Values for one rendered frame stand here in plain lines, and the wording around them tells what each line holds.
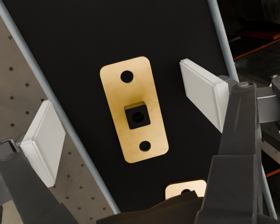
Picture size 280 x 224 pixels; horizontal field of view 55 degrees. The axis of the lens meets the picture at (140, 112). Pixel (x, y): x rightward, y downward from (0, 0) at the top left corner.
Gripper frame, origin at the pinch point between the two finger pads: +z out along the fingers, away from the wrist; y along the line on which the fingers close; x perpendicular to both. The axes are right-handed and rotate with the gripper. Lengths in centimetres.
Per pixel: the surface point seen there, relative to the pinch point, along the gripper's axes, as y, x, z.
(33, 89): -21, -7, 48
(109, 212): -15, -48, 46
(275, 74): 16.1, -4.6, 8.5
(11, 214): -84, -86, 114
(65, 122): -4.7, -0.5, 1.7
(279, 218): 18.4, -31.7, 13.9
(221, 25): 8.3, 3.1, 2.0
